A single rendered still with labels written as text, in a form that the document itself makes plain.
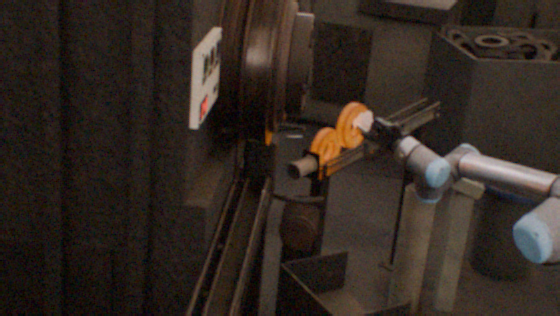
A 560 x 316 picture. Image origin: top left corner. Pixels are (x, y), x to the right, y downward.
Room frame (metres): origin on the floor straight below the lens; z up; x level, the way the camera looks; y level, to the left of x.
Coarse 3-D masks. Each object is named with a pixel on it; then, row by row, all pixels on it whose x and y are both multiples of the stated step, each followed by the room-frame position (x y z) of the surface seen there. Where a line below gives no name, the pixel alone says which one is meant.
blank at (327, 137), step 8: (328, 128) 2.58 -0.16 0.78; (320, 136) 2.53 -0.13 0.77; (328, 136) 2.55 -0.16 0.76; (312, 144) 2.52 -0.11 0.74; (320, 144) 2.51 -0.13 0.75; (328, 144) 2.60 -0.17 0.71; (336, 144) 2.60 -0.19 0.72; (320, 152) 2.51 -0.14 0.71; (328, 152) 2.59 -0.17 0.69; (336, 152) 2.60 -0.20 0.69; (320, 160) 2.52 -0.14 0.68; (336, 160) 2.61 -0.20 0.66; (320, 168) 2.53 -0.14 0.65; (328, 168) 2.57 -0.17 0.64
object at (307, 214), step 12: (288, 204) 2.50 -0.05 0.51; (300, 204) 2.46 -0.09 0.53; (288, 216) 2.38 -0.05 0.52; (300, 216) 2.38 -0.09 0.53; (312, 216) 2.41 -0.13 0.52; (288, 228) 2.36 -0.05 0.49; (300, 228) 2.35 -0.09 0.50; (312, 228) 2.36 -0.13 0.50; (288, 240) 2.36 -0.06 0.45; (300, 240) 2.35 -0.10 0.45; (312, 240) 2.36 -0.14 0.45; (288, 252) 2.39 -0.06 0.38; (300, 252) 2.38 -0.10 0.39; (276, 300) 2.39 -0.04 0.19; (276, 312) 2.39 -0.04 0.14
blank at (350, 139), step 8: (352, 104) 2.51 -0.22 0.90; (360, 104) 2.52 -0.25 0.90; (344, 112) 2.47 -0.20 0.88; (352, 112) 2.47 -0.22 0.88; (360, 112) 2.52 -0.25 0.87; (344, 120) 2.45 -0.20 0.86; (352, 120) 2.48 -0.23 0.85; (336, 128) 2.46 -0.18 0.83; (344, 128) 2.44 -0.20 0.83; (352, 128) 2.54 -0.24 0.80; (336, 136) 2.46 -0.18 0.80; (344, 136) 2.45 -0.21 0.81; (352, 136) 2.49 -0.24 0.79; (360, 136) 2.53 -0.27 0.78; (344, 144) 2.46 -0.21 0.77; (352, 144) 2.49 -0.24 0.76
